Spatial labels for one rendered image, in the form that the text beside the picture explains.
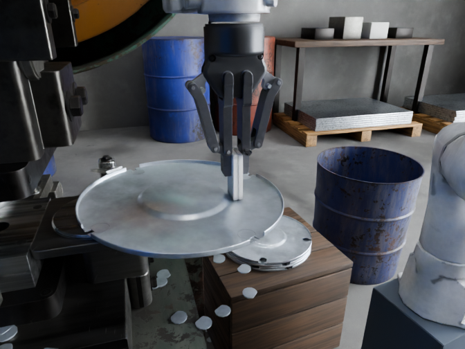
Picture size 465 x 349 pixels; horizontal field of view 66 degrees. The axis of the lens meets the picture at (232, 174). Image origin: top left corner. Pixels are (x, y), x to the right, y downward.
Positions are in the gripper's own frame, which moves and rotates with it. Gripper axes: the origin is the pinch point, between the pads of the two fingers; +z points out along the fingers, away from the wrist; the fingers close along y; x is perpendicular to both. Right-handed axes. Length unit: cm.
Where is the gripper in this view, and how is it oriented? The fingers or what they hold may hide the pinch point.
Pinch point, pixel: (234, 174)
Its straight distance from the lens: 51.6
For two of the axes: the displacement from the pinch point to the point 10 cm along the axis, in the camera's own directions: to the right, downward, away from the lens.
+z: 0.1, 9.2, 3.9
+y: 9.6, -1.2, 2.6
